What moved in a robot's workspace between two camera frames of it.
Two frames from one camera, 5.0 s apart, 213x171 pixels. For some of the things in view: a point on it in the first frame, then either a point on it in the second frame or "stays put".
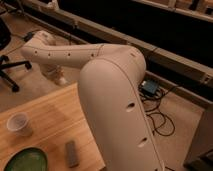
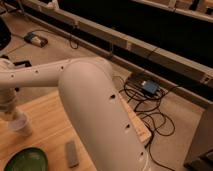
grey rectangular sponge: (71, 154) stays put
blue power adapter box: (149, 86) stays put
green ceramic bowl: (28, 159) stays put
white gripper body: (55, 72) to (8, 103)
